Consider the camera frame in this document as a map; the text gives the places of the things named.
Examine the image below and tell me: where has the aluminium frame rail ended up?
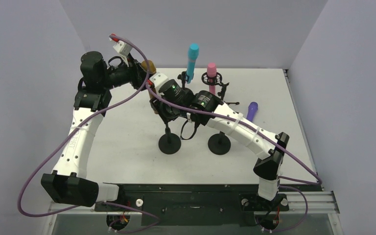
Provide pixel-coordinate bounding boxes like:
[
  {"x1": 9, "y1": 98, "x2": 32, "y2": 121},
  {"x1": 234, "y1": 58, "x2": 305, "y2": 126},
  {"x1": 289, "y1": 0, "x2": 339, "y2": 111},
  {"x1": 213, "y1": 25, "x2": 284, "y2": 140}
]
[{"x1": 285, "y1": 191, "x2": 340, "y2": 214}]

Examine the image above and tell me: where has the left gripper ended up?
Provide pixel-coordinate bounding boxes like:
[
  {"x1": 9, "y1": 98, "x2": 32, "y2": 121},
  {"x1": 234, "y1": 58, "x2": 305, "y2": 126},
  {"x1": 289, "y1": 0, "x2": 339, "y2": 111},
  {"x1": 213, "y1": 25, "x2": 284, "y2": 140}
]
[{"x1": 101, "y1": 53, "x2": 157, "y2": 91}]

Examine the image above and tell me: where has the purple mic black stand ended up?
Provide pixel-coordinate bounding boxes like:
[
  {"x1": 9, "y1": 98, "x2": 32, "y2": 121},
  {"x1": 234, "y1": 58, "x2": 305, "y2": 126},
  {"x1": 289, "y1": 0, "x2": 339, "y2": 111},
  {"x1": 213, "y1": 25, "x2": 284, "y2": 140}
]
[{"x1": 208, "y1": 132, "x2": 231, "y2": 155}]

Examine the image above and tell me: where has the gold microphone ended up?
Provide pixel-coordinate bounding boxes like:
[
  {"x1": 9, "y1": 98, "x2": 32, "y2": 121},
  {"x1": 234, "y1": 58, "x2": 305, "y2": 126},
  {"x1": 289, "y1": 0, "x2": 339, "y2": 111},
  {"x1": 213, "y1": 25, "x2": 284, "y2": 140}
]
[{"x1": 141, "y1": 60, "x2": 158, "y2": 115}]

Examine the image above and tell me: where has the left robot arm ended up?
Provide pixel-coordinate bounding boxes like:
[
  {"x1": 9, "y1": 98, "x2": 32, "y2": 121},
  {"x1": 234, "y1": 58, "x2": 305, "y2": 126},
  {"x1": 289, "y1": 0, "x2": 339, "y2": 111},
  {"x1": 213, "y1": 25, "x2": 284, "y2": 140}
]
[{"x1": 41, "y1": 51, "x2": 153, "y2": 211}]

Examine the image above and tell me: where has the black tripod shock mount stand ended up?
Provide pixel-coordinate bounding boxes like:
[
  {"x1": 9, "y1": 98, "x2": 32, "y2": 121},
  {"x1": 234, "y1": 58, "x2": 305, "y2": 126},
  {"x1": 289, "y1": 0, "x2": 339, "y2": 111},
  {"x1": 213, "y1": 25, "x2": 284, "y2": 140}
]
[{"x1": 201, "y1": 72, "x2": 240, "y2": 105}]

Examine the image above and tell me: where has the cyan mic black stand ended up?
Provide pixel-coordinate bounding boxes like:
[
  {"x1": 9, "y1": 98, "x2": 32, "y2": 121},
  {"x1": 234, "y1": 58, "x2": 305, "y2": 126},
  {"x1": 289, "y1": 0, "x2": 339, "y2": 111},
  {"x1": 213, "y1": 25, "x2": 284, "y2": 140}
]
[{"x1": 177, "y1": 71, "x2": 189, "y2": 86}]

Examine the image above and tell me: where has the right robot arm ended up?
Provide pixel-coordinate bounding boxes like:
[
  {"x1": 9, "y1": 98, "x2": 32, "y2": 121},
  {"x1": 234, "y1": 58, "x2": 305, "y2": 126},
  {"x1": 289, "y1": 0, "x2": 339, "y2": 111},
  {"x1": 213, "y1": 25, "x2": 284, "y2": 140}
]
[{"x1": 145, "y1": 79, "x2": 289, "y2": 209}]

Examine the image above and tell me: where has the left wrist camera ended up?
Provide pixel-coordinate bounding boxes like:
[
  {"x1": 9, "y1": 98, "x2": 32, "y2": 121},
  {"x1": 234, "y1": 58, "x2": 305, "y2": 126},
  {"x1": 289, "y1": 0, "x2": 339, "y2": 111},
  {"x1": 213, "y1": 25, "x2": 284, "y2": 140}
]
[{"x1": 109, "y1": 34, "x2": 132, "y2": 66}]

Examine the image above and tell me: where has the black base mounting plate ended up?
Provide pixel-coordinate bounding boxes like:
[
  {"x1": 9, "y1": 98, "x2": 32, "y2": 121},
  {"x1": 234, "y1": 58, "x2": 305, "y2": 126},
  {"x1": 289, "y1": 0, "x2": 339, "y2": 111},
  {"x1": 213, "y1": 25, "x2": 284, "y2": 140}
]
[{"x1": 61, "y1": 182, "x2": 323, "y2": 228}]

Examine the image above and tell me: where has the gold mic black stand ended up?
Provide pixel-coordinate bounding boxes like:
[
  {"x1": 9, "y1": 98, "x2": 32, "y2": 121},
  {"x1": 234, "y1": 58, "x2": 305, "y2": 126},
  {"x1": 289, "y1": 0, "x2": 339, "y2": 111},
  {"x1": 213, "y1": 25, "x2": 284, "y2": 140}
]
[{"x1": 158, "y1": 121, "x2": 181, "y2": 155}]

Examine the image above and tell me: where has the pink microphone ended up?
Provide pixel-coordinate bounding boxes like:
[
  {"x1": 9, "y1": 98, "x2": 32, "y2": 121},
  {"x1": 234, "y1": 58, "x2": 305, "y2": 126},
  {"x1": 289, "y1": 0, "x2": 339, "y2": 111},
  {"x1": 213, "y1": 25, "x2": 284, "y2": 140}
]
[{"x1": 207, "y1": 62, "x2": 217, "y2": 95}]

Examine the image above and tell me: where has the cyan microphone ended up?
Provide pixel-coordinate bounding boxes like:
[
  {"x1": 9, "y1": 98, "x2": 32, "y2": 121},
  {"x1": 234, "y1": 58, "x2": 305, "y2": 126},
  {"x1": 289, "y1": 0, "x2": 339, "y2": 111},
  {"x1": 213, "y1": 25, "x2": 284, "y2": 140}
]
[{"x1": 186, "y1": 43, "x2": 199, "y2": 83}]

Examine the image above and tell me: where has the purple microphone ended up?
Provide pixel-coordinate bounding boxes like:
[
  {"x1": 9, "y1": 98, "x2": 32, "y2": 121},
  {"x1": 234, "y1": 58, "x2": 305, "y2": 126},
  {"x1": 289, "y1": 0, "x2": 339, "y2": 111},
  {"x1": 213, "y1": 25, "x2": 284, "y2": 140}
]
[{"x1": 246, "y1": 101, "x2": 259, "y2": 122}]

